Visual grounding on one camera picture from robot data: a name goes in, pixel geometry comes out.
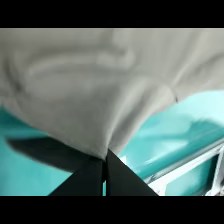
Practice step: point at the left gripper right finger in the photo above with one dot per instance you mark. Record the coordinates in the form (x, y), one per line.
(124, 180)

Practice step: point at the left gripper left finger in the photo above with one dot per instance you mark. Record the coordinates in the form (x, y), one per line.
(86, 180)

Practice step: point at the grey garment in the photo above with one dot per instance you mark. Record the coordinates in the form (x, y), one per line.
(93, 83)

